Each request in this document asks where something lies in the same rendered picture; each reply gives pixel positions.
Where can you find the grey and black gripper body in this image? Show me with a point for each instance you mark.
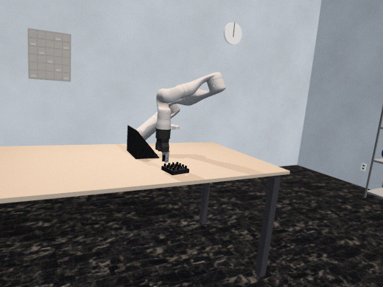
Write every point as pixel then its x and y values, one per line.
pixel 163 132

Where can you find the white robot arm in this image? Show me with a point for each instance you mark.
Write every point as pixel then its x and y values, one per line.
pixel 184 94

